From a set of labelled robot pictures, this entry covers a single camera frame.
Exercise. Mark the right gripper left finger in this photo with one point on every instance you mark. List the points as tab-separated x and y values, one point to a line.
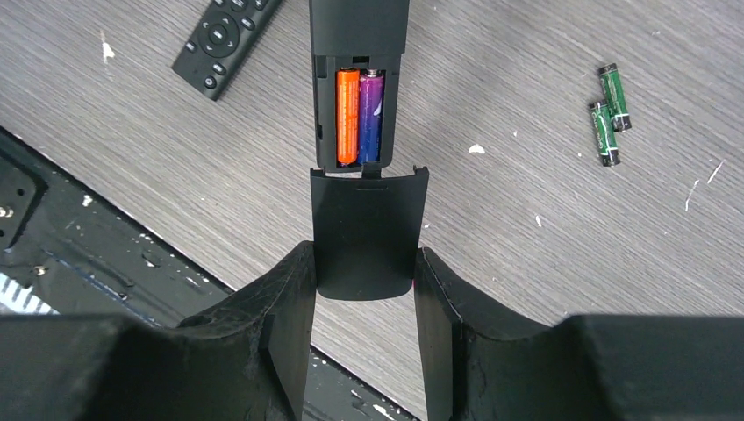
249	353

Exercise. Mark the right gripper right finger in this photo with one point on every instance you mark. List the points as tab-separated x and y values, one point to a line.
450	313

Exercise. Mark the black battery cover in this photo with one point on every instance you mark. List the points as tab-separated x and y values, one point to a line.
366	232

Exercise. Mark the purple battery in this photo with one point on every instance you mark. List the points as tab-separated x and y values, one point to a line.
370	115

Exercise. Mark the black remote control back up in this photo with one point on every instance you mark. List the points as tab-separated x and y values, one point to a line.
356	50

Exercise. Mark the black remote with buttons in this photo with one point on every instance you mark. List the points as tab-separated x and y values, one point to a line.
221	41

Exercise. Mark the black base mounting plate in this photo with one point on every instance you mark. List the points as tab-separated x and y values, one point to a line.
90	302

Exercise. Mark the green battery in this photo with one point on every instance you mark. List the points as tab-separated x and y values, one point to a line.
607	147
614	94

